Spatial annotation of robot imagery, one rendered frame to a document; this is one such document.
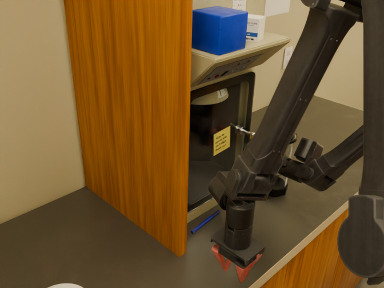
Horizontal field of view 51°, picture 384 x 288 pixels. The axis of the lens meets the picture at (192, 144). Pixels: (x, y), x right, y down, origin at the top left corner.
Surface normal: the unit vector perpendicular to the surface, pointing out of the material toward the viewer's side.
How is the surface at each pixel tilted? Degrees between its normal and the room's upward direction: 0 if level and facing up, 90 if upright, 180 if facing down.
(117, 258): 0
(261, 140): 69
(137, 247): 0
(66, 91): 90
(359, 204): 75
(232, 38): 90
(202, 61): 90
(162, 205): 90
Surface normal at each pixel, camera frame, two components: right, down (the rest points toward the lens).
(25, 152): 0.71, 0.35
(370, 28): -0.91, -0.07
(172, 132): -0.71, 0.32
